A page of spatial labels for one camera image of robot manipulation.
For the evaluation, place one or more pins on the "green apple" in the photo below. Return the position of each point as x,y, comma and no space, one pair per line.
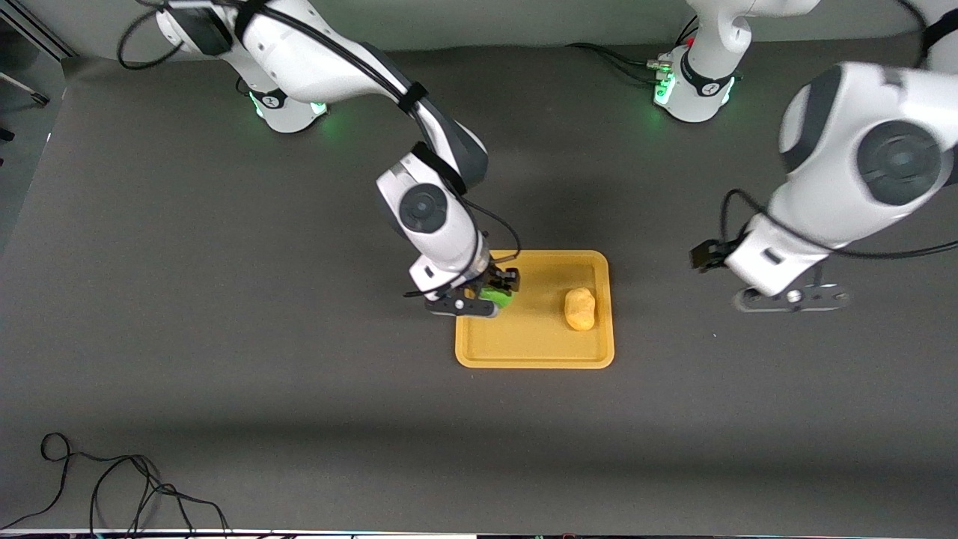
498,298

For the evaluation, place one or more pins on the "yellow potato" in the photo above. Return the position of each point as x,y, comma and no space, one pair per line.
580,309

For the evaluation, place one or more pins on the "yellow plastic tray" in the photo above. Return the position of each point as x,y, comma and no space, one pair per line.
533,337

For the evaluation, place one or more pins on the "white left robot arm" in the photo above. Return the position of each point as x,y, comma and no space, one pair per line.
861,150

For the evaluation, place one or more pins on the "aluminium frame rail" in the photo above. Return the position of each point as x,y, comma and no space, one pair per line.
41,36

